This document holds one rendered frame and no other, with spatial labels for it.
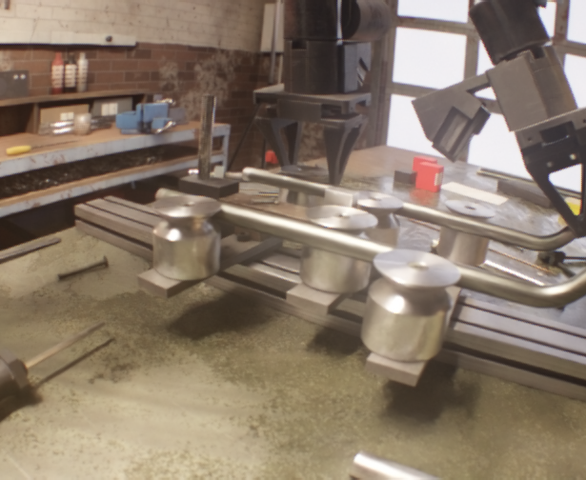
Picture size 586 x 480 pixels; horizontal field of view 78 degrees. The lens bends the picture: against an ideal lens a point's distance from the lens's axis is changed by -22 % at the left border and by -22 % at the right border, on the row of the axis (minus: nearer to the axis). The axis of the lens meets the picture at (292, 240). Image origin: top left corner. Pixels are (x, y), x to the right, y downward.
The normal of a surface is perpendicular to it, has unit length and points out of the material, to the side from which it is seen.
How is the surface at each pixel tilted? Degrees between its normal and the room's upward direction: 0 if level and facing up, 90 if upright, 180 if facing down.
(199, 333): 0
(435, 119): 90
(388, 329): 90
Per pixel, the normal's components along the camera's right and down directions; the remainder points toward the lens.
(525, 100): -0.50, 0.26
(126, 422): 0.08, -0.94
